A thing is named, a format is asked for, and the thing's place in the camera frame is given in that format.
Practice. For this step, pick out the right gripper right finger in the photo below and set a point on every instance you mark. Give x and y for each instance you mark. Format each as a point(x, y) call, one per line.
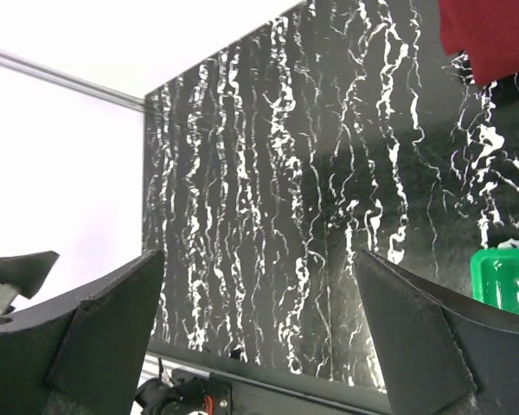
point(440, 352)

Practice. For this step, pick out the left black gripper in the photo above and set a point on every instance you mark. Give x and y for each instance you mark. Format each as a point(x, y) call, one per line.
point(23, 275)

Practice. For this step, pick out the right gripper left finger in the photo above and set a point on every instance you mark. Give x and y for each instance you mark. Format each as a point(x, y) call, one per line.
point(81, 352)

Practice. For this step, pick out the dark red t-shirt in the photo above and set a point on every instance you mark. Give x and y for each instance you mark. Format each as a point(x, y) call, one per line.
point(487, 30)

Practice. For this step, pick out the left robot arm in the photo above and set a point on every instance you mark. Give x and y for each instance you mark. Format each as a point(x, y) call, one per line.
point(156, 397)

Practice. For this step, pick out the green plastic tray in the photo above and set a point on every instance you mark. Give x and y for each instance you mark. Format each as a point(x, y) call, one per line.
point(495, 278)

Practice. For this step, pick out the left aluminium frame post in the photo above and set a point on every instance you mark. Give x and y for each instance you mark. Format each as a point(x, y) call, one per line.
point(38, 71)

